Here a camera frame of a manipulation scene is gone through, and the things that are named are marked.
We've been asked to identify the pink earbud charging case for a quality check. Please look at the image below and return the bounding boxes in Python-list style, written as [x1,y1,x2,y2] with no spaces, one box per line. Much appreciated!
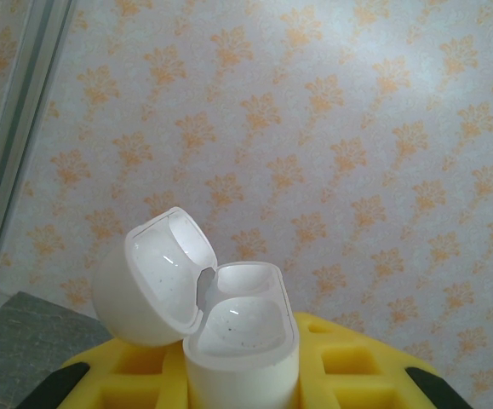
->
[91,206,301,409]

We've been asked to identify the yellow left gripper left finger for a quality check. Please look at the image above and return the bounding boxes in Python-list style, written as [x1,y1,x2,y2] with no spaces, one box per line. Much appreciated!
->
[15,336,192,409]

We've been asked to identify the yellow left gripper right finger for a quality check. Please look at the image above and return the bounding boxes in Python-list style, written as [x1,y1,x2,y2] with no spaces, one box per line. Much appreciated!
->
[292,310,473,409]

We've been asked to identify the aluminium frame post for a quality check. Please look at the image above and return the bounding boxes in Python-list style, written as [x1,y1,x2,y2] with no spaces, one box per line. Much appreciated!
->
[0,0,79,319]

